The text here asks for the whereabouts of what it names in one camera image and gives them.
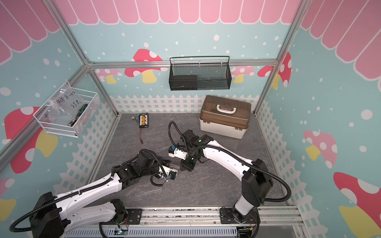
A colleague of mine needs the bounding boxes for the black mesh wall basket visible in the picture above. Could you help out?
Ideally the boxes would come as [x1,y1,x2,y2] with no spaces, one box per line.
[169,56,232,91]

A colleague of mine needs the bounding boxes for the brown lid storage box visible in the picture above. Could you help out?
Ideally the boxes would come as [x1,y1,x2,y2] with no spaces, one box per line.
[199,95,252,139]

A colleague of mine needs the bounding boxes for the clear plastic bag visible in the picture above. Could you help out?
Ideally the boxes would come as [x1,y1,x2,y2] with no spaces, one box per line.
[44,82,87,125]

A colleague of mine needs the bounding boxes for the black board yellow connectors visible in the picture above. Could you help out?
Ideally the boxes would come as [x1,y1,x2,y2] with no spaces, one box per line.
[139,113,149,129]

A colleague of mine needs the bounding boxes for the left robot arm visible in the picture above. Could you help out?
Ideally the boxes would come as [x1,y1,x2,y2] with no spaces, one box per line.
[9,149,177,238]

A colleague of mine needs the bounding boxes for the clear test tube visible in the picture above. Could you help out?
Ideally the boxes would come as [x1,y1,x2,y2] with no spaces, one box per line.
[170,164,181,170]
[135,188,162,197]
[156,145,171,152]

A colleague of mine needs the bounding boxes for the black box in basket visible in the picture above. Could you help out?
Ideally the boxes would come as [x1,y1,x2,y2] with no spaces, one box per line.
[169,75,198,91]

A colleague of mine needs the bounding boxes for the green tool in basket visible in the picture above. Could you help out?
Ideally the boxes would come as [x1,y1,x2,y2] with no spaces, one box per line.
[68,104,88,127]

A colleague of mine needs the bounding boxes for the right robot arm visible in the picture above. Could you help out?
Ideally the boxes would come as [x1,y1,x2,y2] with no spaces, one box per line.
[168,121,292,223]

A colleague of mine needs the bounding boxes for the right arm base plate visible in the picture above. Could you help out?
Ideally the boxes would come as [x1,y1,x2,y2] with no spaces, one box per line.
[219,207,261,225]

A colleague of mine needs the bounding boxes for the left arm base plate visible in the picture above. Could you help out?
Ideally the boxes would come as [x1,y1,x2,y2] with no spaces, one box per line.
[119,208,143,225]

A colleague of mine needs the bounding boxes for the white wire wall basket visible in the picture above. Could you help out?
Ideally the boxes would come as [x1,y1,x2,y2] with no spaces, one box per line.
[33,82,100,138]

